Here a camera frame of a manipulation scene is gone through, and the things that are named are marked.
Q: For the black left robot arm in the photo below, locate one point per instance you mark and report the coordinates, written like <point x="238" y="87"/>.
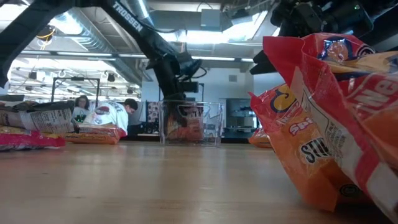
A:
<point x="136" y="21"/>

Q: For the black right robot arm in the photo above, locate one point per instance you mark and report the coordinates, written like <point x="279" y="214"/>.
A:
<point x="351" y="18"/>

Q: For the beef ramen yellow red packet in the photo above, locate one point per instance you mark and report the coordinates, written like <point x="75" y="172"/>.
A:
<point x="28" y="140"/>

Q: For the ceiling light strip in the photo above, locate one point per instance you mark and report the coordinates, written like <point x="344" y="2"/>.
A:
<point x="247" y="59"/>
<point x="130" y="56"/>
<point x="214" y="58"/>

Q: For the shiny metal ventilation duct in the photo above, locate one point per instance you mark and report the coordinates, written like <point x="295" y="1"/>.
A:
<point x="140" y="9"/>

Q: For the black fire noodle packet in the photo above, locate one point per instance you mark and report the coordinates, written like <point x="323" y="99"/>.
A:
<point x="194" y="127"/>
<point x="49" y="119"/>

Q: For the dark grey cabinet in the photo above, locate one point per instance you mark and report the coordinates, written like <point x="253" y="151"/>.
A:
<point x="140" y="119"/>

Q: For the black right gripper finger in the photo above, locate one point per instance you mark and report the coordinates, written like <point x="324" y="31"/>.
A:
<point x="262" y="65"/>

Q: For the saucy noodles orange red packet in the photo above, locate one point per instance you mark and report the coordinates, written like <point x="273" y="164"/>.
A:
<point x="298" y="149"/>
<point x="96" y="135"/>
<point x="314" y="68"/>
<point x="259" y="139"/>

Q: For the person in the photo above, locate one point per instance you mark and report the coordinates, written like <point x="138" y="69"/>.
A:
<point x="113" y="115"/>
<point x="81" y="107"/>

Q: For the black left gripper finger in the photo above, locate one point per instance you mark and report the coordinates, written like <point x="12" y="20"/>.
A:
<point x="182" y="113"/>

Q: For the grey square wall panel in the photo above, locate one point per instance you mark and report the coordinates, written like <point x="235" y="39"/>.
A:
<point x="232" y="78"/>

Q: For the clear plastic bin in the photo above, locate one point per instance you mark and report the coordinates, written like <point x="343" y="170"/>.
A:
<point x="214" y="124"/>

